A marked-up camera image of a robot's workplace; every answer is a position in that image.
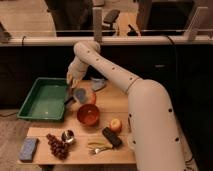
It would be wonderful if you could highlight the white horizontal rail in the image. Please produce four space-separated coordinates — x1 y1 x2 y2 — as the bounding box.
0 35 213 47

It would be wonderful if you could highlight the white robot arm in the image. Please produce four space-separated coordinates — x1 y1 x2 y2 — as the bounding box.
67 41 186 171

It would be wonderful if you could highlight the apple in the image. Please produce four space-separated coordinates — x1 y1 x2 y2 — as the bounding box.
109 118 122 133

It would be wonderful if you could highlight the green plastic tray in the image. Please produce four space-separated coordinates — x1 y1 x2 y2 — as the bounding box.
17 77 67 121

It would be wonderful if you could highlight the yellow green utensil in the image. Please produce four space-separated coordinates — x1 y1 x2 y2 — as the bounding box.
88 142 112 148

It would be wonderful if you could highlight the black dish brush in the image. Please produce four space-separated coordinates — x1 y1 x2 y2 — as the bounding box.
64 88 88 105

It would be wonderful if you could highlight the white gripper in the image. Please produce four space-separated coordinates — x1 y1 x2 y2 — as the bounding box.
66 59 88 88

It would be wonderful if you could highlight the bunch of dark grapes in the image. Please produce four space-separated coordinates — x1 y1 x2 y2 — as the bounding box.
46 134 69 160

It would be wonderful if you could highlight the black remote control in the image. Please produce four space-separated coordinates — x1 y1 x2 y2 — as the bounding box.
102 127 122 147

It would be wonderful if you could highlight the orange bowl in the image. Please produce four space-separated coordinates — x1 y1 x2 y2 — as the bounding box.
77 104 100 126

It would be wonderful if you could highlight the black office chair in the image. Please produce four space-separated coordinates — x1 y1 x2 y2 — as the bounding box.
103 9 120 29

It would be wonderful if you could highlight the small metal cup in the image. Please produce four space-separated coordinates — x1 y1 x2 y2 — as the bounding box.
61 130 75 145

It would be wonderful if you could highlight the blue sponge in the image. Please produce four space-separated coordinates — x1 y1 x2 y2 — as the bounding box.
19 138 39 162

